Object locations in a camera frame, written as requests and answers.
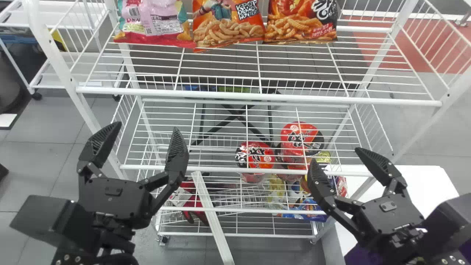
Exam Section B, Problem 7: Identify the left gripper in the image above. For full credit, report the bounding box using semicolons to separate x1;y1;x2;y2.
76;121;190;240

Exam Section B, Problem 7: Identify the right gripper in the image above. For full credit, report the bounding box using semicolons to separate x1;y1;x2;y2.
306;147;425;251

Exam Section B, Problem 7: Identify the blue snack packet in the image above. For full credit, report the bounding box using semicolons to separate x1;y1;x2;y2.
281;198;329;222

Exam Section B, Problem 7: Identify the red noodle cup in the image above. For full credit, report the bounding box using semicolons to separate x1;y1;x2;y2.
235;141;276;184
277;121;325;181

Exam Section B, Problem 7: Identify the white slab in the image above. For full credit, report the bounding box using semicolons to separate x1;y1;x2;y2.
324;165;460;256

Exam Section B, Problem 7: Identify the yellow snack packet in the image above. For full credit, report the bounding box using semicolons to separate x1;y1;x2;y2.
268;176;287;205

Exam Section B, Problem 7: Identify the red snack packet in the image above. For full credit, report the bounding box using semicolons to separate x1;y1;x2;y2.
180;181;211;226

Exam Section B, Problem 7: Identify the white shelf trolley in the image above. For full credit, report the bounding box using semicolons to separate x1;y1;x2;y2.
0;0;125;100

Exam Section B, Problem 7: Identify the pink snack packet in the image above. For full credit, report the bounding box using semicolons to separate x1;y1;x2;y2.
113;0;196;49

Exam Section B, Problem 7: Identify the orange and black snack packet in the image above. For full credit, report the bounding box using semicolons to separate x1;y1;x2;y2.
263;0;339;45

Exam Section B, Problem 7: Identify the white wire rack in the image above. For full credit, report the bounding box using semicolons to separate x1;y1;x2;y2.
22;0;471;265

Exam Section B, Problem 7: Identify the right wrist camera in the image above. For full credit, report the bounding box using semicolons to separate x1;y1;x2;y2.
419;193;471;258

